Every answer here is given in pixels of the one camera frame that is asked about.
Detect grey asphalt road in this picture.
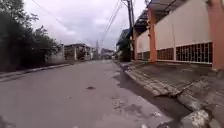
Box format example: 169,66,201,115
0,59,193,128

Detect overhead wires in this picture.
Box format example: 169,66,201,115
30,0,134,44

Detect utility pole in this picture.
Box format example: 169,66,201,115
121,0,136,62

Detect concrete pavement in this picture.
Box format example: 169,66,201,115
114,59,224,128

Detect pale concrete kerb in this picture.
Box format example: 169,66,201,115
0,62,72,81

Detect grey buildings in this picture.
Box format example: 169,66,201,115
64,42,115,62

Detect cream building with orange pillars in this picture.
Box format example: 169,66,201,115
132,0,224,72

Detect dark green trees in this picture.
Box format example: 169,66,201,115
0,0,62,73

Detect pale wall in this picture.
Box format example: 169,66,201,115
45,43,66,66

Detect dark roofed building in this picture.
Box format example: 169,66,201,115
115,27,133,63

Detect broken concrete kerb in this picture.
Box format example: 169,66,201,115
114,61,224,128

